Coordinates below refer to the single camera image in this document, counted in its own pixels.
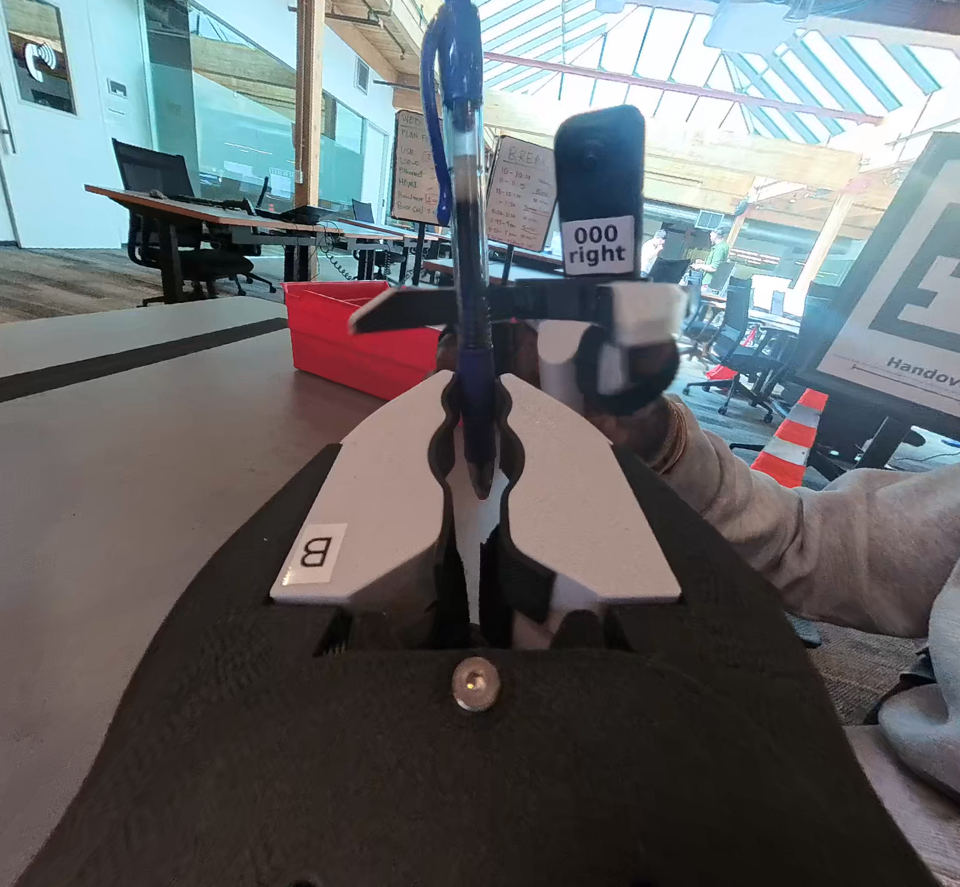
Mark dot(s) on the red plastic bin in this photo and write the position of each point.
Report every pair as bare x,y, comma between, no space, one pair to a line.
352,347

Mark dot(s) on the neighbouring grey desk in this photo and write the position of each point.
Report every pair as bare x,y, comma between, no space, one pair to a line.
112,332

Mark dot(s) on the wooden office table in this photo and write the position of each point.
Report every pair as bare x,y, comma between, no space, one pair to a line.
187,208

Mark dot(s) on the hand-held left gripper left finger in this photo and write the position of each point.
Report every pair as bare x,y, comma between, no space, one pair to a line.
360,519

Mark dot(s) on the person's right forearm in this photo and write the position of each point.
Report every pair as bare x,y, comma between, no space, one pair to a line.
825,549

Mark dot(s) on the orange traffic cone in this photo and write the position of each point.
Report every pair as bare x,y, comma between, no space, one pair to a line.
787,444

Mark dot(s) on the wooden pillar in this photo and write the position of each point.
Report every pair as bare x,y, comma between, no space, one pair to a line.
310,77

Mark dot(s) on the black office chair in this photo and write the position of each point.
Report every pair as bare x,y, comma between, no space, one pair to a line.
157,174
742,332

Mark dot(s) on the handwritten notice board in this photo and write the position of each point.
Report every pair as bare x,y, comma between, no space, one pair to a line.
521,197
412,167

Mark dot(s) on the blue ballpoint pen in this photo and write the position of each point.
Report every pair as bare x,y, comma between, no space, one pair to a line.
469,264

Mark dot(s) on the person's right hand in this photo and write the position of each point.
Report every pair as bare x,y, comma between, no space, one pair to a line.
649,437

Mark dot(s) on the white door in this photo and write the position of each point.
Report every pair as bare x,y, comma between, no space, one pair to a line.
45,174

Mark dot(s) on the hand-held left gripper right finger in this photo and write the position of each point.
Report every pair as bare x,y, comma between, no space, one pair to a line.
592,519

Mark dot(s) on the framed marker sign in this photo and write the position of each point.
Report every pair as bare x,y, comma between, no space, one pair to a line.
900,287

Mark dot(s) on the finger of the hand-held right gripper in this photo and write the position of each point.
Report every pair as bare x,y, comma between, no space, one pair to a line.
405,309
649,313

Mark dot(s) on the long office table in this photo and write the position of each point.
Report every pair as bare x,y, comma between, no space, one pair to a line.
517,268

